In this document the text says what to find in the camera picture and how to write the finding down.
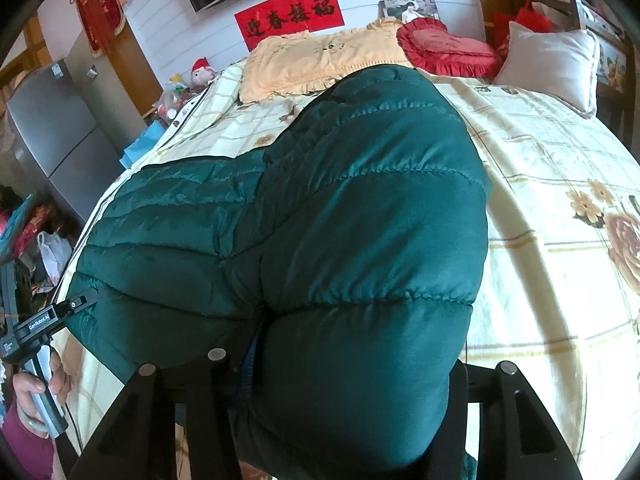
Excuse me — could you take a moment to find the wooden door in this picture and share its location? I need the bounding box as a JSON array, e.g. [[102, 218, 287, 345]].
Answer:
[[115, 25, 163, 116]]

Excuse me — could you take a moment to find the red wall banner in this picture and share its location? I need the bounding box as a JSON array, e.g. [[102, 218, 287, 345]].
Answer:
[[234, 0, 346, 52]]

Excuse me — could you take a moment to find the clutter of bottles and bags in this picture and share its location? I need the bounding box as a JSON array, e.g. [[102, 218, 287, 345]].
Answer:
[[155, 77, 193, 121]]

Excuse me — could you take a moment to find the red bag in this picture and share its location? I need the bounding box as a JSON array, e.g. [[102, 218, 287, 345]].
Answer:
[[492, 0, 553, 53]]

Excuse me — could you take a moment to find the yellow frilled pillow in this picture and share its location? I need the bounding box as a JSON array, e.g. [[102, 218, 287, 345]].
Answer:
[[239, 17, 416, 103]]

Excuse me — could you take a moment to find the colourful bags pile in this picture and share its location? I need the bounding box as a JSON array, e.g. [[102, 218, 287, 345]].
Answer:
[[0, 185, 51, 261]]

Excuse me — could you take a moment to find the wooden chair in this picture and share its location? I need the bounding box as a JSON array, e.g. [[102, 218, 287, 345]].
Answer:
[[570, 0, 636, 126]]

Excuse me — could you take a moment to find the framed photo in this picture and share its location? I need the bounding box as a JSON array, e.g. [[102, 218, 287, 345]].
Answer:
[[378, 0, 441, 25]]

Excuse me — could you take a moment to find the white plastic bag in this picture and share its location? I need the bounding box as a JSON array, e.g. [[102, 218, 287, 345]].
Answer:
[[37, 231, 73, 286]]

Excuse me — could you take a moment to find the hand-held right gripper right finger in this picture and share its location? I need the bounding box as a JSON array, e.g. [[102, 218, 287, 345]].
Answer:
[[447, 360, 583, 480]]

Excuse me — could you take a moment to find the person's left forearm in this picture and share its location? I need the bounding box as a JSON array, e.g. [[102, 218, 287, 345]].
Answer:
[[0, 400, 63, 480]]

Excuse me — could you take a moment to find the blue box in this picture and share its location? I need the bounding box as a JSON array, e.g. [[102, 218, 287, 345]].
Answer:
[[119, 122, 168, 166]]

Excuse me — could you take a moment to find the bed with floral cream sheet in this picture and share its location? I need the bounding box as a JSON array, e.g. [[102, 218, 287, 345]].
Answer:
[[52, 57, 640, 480]]

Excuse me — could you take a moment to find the green puffer jacket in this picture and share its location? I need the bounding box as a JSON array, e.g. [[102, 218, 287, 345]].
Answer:
[[65, 65, 493, 480]]

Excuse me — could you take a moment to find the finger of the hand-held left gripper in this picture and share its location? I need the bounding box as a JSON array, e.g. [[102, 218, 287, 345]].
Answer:
[[50, 292, 98, 322]]

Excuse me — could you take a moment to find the white pillow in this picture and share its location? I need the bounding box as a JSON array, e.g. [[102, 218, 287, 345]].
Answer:
[[492, 21, 601, 118]]

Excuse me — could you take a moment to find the red hanging decoration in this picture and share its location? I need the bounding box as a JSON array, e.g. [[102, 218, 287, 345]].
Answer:
[[70, 0, 126, 53]]

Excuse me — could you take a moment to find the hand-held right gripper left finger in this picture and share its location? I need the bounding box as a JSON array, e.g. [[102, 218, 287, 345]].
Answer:
[[70, 332, 263, 480]]

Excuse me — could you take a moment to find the plush toy with red hat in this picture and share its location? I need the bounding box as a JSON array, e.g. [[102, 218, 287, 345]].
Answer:
[[190, 57, 221, 88]]

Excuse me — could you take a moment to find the red heart-shaped pillow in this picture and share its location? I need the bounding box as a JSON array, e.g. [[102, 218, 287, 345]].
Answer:
[[396, 17, 503, 78]]

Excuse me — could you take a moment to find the grey refrigerator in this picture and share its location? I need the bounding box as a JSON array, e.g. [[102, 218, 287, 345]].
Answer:
[[5, 57, 126, 221]]

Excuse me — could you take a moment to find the person's left hand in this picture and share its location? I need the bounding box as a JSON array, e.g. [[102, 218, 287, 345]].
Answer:
[[12, 347, 76, 433]]

